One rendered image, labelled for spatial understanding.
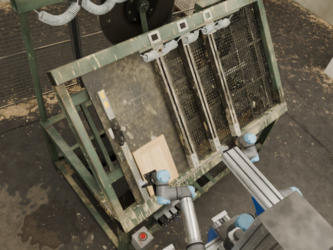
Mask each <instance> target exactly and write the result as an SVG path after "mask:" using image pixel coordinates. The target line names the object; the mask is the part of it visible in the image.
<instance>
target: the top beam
mask: <svg viewBox="0 0 333 250"><path fill-rule="evenodd" d="M255 1H257V0H226V1H224V2H221V3H219V4H216V5H214V6H211V7H209V8H207V9H204V10H202V11H199V12H197V13H194V14H192V15H189V16H186V17H184V18H181V19H179V20H176V21H174V22H171V23H169V24H166V25H164V26H161V27H159V28H156V29H154V30H151V31H149V32H146V33H144V34H141V35H139V36H136V37H134V38H131V39H128V40H126V41H123V42H121V43H118V44H116V45H113V46H111V47H108V48H106V49H103V50H101V51H98V52H96V53H93V54H91V55H88V56H86V57H83V58H81V59H78V60H75V61H73V62H70V63H68V64H65V65H63V66H60V67H58V68H55V69H53V70H50V71H48V72H47V75H48V77H49V79H50V81H51V83H52V86H59V85H61V84H64V83H66V82H68V81H71V80H73V79H75V78H78V77H80V76H82V75H85V74H87V73H89V72H92V71H94V70H96V69H99V68H101V67H103V66H106V65H108V64H110V63H112V62H115V61H117V60H119V59H122V58H124V57H126V56H129V55H131V54H133V53H136V52H138V50H140V49H143V48H145V47H148V46H150V45H151V43H150V40H149V38H148V35H147V34H149V33H151V32H154V31H156V30H158V31H159V34H160V37H161V40H164V39H166V38H169V37H171V36H173V35H176V34H178V33H179V30H178V27H177V24H176V23H177V22H179V21H181V20H184V19H186V21H187V25H188V28H189V29H190V28H192V27H195V26H197V25H199V24H202V23H204V19H203V16H202V12H203V11H206V10H208V9H211V13H212V16H213V18H216V17H218V16H220V15H223V14H225V13H227V12H230V11H232V10H235V9H237V8H241V7H243V6H246V5H248V4H250V3H253V2H255Z"/></svg>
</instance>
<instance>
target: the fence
mask: <svg viewBox="0 0 333 250"><path fill-rule="evenodd" d="M102 91H103V93H104V95H105V98H104V99H102V98H101V96H100V94H99V93H100V92H102ZM96 95H97V97H98V99H99V101H100V104H101V106H102V108H103V111H104V113H105V115H106V117H107V120H108V122H109V124H110V127H111V129H112V124H111V122H110V120H112V119H114V118H115V115H114V113H113V111H112V108H111V106H110V103H109V101H108V99H107V96H106V94H105V92H104V90H103V89H101V90H99V91H97V92H96ZM104 101H107V102H108V105H109V107H108V108H105V105H104V103H103V102H104ZM112 131H113V129H112ZM113 133H114V136H115V138H116V140H117V143H118V145H119V141H118V138H117V136H116V134H115V131H113ZM119 147H120V150H121V151H122V152H123V153H124V156H125V158H126V159H125V161H126V163H127V166H128V168H129V170H130V173H131V175H132V177H133V179H134V182H135V184H136V186H137V189H138V191H139V193H140V195H141V198H142V200H143V201H144V202H146V201H148V200H149V199H150V197H149V195H148V193H147V190H146V188H145V187H144V188H138V187H139V186H140V185H139V179H141V176H140V174H139V172H138V169H137V167H136V165H135V162H134V160H133V158H132V155H131V153H130V151H129V148H128V146H127V143H126V142H125V143H124V145H123V146H120V145H119ZM141 180H142V179H141Z"/></svg>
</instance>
